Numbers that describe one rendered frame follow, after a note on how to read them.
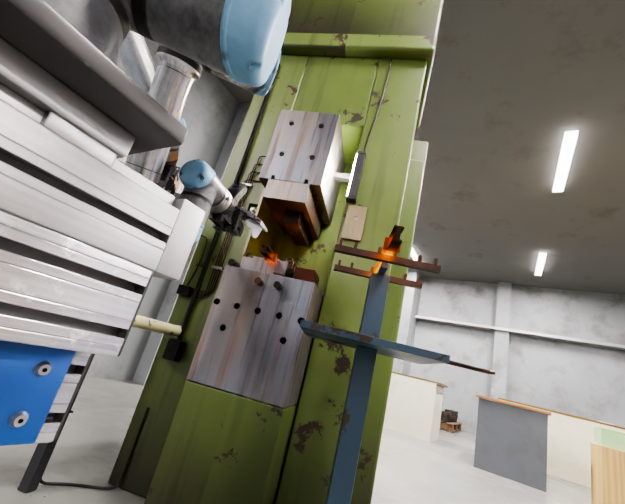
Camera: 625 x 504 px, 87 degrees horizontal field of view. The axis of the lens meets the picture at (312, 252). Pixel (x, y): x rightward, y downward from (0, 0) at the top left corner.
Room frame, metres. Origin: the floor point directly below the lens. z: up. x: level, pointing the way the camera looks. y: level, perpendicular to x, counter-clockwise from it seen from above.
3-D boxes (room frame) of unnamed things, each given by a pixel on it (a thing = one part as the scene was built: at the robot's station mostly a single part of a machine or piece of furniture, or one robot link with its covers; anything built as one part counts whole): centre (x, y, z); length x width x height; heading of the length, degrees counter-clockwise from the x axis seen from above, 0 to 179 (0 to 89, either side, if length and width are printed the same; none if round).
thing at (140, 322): (1.34, 0.54, 0.62); 0.44 x 0.05 x 0.05; 166
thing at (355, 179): (1.39, -0.13, 1.83); 0.07 x 0.04 x 0.90; 76
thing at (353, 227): (1.39, -0.16, 1.27); 0.09 x 0.02 x 0.17; 76
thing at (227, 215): (0.90, 0.26, 0.97); 0.12 x 0.08 x 0.09; 166
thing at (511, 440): (4.43, -2.99, 0.38); 1.40 x 0.72 x 0.75; 145
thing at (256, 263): (1.55, 0.13, 0.96); 0.42 x 0.20 x 0.09; 166
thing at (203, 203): (0.74, 0.32, 0.88); 0.11 x 0.08 x 0.11; 106
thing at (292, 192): (1.55, 0.13, 1.32); 0.42 x 0.20 x 0.10; 166
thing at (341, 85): (1.68, 0.05, 2.06); 0.44 x 0.41 x 0.47; 166
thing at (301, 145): (1.54, 0.09, 1.56); 0.42 x 0.39 x 0.40; 166
